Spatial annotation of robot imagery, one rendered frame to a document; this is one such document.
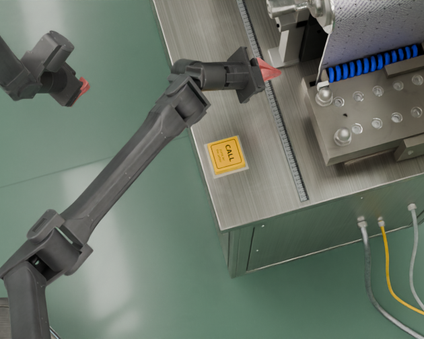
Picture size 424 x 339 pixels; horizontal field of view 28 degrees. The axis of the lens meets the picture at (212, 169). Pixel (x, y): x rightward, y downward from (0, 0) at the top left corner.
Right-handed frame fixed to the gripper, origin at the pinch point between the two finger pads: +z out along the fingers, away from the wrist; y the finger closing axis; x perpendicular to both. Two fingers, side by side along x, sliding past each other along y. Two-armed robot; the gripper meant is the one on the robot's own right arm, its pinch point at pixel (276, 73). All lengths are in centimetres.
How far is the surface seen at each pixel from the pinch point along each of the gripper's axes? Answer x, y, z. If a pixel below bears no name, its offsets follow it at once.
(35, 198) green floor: -128, -21, -8
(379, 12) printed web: 25.1, 0.3, 8.0
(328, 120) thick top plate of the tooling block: 0.4, 11.6, 9.0
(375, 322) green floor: -81, 49, 75
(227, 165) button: -20.0, 12.3, -5.1
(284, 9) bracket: 11.8, -8.4, -2.7
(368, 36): 15.6, 0.2, 13.0
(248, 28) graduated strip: -14.5, -19.1, 8.5
